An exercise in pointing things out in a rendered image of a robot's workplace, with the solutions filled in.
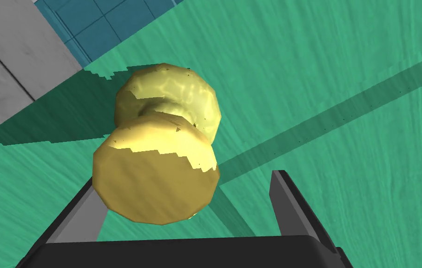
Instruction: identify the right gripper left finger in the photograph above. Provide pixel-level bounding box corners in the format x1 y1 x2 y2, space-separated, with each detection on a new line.
39 177 109 244

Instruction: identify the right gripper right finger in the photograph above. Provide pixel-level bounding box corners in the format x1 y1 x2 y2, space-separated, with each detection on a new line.
269 170 340 255

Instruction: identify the gold door knob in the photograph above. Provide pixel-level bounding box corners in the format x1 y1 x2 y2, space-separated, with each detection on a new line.
92 62 222 226

